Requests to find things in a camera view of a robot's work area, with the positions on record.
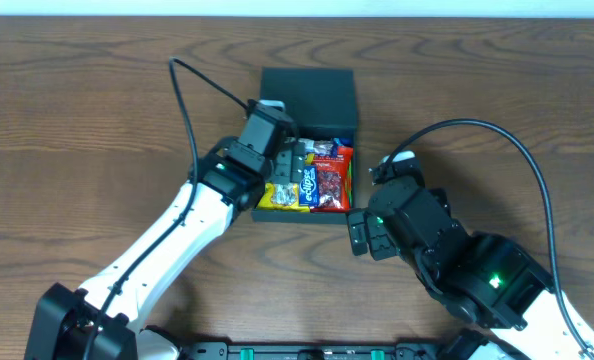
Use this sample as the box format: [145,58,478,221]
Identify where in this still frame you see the black mounting rail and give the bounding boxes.
[179,342,442,360]

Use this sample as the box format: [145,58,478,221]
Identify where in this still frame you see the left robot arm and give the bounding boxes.
[24,100,298,359]

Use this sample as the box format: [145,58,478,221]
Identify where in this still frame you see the yellow snack bag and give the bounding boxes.
[257,154,314,213]

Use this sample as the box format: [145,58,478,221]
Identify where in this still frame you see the red snack bag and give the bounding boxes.
[311,147,354,213]

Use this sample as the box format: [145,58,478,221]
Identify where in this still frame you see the right black cable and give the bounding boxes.
[374,117,594,360]

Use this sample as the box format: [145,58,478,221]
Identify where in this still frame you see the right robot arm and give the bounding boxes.
[346,152,594,359]

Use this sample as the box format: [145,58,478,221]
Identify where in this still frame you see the blue Oreo cookie pack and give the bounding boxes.
[299,138,352,157]

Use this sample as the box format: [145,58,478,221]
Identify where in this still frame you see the Haribo gummy worms bag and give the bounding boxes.
[345,160,353,209]

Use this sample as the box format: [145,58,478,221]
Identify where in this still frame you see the dark green box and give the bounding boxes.
[252,68,359,225]

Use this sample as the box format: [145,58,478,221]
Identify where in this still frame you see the blue Eclipse mint tin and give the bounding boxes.
[299,165,319,207]

